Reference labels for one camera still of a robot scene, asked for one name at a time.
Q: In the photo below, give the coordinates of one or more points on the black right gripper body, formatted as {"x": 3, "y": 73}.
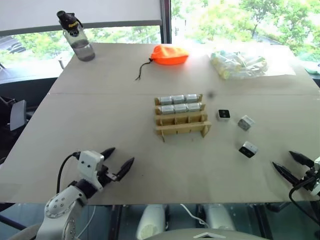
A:
{"x": 309, "y": 178}

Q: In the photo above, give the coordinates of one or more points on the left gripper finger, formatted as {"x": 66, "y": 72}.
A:
{"x": 108, "y": 152}
{"x": 125, "y": 168}

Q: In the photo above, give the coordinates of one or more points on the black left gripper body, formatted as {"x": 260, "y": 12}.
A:
{"x": 106, "y": 176}

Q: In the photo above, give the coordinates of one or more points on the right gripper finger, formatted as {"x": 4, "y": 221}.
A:
{"x": 286, "y": 173}
{"x": 302, "y": 158}

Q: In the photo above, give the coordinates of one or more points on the wooden slotted rack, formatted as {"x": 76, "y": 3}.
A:
{"x": 181, "y": 125}

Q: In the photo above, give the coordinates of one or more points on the white rounded robot leg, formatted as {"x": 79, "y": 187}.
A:
{"x": 218, "y": 216}
{"x": 150, "y": 222}

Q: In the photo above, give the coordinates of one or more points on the pale green dish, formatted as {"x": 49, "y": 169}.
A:
{"x": 312, "y": 68}

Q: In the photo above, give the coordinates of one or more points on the grey office chair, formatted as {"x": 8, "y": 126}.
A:
{"x": 18, "y": 115}

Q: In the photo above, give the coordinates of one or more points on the grey robot torso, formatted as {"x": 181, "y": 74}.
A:
{"x": 207, "y": 234}

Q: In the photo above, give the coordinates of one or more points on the clear water bottle black lid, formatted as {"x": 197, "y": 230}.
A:
{"x": 81, "y": 42}

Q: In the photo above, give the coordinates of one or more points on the clear plastic bag of tubes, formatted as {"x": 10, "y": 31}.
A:
{"x": 237, "y": 65}

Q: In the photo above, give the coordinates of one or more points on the white roller blind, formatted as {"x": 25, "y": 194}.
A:
{"x": 75, "y": 11}

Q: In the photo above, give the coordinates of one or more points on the dark window frame post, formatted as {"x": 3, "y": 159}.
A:
{"x": 165, "y": 20}

